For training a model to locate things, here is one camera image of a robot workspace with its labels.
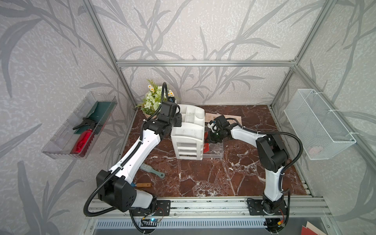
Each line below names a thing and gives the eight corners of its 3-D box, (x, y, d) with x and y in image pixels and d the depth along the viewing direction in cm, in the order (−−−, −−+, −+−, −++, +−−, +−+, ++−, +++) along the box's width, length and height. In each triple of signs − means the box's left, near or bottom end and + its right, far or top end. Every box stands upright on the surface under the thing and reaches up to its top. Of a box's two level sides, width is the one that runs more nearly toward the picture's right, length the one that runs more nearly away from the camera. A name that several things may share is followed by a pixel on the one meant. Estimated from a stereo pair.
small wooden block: (137, 187, 82) (136, 186, 81) (138, 184, 84) (136, 182, 82) (151, 187, 83) (150, 186, 81) (151, 184, 84) (150, 182, 82)
